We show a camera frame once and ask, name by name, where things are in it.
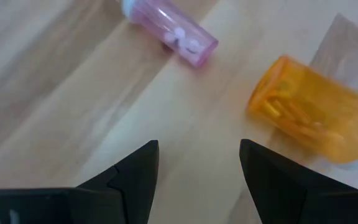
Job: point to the pink pill bottle white cap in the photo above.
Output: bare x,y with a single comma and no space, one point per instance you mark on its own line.
179,34

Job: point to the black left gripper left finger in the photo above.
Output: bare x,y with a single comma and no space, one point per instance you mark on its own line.
135,186

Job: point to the large orange pill bottle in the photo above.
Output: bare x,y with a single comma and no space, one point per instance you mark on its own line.
306,109

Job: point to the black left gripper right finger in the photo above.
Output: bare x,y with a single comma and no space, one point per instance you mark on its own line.
275,186

